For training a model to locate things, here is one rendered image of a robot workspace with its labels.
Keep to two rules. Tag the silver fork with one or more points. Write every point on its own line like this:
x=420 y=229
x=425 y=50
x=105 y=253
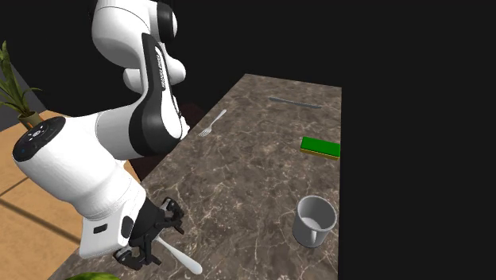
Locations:
x=212 y=123

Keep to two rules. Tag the grey mug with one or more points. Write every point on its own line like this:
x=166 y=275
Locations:
x=310 y=229

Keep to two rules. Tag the green round object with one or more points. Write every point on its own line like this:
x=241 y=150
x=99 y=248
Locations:
x=93 y=277

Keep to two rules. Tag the white spoon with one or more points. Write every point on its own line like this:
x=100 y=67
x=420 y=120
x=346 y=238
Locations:
x=183 y=258

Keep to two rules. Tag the potted green plant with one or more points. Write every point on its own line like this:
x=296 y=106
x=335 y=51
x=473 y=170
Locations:
x=13 y=93

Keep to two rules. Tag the green and yellow sponge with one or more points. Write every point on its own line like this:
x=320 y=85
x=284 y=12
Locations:
x=321 y=146

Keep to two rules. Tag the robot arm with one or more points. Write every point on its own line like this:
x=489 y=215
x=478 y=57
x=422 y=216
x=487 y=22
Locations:
x=73 y=163

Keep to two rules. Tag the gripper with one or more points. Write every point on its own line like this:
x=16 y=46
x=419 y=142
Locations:
x=147 y=223

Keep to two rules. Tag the grey knife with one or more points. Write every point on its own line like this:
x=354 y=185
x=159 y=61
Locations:
x=294 y=102

